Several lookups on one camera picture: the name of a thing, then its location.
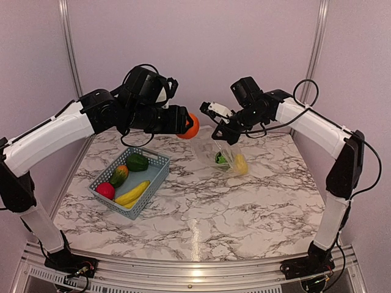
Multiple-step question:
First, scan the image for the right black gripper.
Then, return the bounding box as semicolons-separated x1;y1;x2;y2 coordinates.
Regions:
211;105;266;145

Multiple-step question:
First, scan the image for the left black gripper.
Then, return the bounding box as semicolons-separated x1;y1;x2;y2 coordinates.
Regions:
124;101;192;133

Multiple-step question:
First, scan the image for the orange toy fruit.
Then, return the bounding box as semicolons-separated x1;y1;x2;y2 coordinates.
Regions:
177;113;200;139

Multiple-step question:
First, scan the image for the green watermelon ball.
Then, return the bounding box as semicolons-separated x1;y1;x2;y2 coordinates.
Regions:
214;151;232;172

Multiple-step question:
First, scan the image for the clear zip top bag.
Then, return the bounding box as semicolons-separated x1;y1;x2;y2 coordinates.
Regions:
192;139;249;176

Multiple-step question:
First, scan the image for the yellow pear toy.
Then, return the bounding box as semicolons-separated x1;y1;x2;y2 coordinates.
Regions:
234;154;249;175

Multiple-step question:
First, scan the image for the grey perforated plastic basket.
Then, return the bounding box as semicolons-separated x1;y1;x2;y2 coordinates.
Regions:
88;147;170;220

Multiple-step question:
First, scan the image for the yellow banana bunch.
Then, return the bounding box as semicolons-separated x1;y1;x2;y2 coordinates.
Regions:
114;181;150;209

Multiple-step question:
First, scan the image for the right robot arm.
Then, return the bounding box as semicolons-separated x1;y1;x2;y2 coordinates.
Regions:
203;76;364;273

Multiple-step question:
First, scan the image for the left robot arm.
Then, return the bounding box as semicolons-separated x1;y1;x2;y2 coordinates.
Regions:
1;64;194;272

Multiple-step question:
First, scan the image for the green bell pepper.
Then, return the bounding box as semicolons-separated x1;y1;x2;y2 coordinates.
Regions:
126;153;149;172

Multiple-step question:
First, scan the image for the green orange mango toy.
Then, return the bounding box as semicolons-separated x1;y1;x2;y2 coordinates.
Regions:
109;165;129;189

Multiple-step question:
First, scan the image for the red apple toy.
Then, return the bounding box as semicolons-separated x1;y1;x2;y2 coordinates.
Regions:
95;182;115;200

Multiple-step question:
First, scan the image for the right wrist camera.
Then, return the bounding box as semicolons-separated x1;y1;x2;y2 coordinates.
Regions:
200;102;233;124

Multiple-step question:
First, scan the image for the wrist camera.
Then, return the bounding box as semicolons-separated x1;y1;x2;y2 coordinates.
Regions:
157;78;178;109
200;102;233;124

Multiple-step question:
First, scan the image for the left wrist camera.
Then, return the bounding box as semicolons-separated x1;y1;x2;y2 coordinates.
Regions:
157;78;178;109

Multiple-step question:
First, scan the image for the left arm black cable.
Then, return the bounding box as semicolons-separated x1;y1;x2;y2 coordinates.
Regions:
120;63;163;148

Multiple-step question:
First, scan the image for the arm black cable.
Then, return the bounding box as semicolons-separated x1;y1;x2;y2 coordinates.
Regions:
244;79;382;196
120;63;163;148

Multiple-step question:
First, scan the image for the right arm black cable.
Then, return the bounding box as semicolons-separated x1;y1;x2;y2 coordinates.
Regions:
244;79;382;196

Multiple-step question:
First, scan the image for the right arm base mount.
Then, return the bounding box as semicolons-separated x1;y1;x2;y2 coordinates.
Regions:
280;242;335;280

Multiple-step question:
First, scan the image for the right aluminium frame post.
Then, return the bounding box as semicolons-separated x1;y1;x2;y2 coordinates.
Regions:
305;0;331;83

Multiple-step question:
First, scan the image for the aluminium frame post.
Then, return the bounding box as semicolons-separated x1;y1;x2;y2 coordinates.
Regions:
58;0;83;97
305;0;331;83

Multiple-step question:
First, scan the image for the front aluminium frame rail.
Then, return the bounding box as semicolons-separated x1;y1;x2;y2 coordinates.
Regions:
10;242;368;292

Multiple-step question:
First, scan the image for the left aluminium frame post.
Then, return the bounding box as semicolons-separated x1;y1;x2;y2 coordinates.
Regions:
58;0;83;97

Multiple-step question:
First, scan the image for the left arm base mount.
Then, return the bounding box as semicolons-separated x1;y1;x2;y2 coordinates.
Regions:
45;247;98;278

